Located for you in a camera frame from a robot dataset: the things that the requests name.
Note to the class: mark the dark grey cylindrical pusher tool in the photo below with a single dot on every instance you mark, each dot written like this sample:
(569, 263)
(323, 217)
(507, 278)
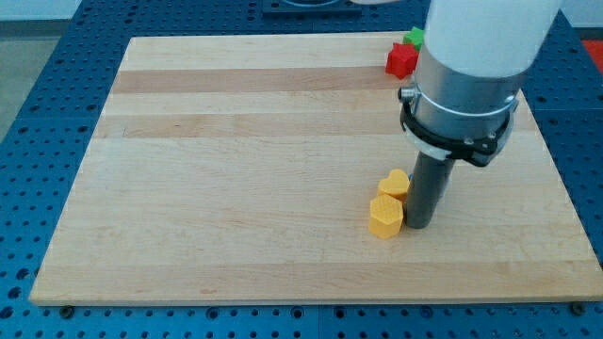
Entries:
(427, 186)

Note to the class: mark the yellow hexagon block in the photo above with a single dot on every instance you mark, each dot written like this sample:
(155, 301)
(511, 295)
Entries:
(385, 216)

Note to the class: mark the light wooden board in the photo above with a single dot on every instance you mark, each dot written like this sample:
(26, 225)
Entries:
(239, 170)

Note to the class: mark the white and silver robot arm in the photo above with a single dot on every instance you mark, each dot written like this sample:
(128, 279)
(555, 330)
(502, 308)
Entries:
(460, 102)

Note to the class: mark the green star block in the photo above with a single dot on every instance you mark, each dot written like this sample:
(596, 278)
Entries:
(414, 37)

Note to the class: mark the yellow heart block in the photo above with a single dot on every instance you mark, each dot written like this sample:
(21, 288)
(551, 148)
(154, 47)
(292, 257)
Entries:
(395, 185)

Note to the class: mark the red star block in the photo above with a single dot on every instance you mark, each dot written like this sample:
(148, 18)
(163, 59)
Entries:
(401, 60)

